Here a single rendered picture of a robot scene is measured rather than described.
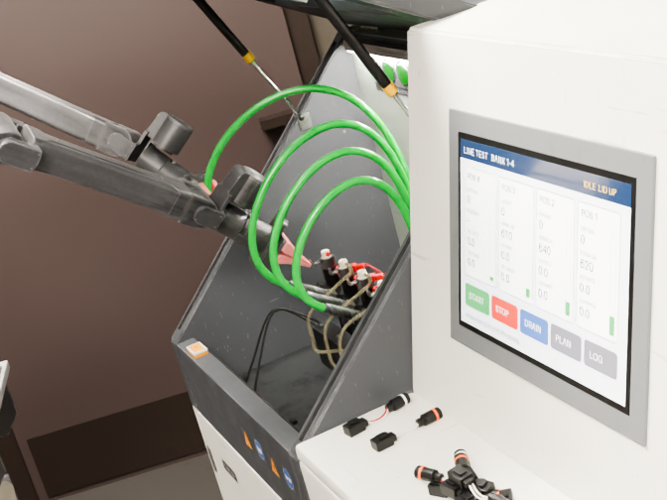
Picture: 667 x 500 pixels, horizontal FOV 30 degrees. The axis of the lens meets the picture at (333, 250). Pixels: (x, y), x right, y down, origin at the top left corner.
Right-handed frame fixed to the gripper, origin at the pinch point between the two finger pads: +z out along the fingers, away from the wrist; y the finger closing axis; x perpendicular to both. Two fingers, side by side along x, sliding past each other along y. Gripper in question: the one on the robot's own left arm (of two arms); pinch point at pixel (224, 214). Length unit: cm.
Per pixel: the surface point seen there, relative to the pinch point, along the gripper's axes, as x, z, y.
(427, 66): -50, 25, -31
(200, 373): 30.9, 11.1, 1.5
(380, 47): -39.6, 5.2, 17.7
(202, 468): 131, -4, 138
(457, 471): -12, 62, -57
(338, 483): 5, 50, -49
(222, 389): 24.7, 19.1, -9.8
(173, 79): 25, -73, 130
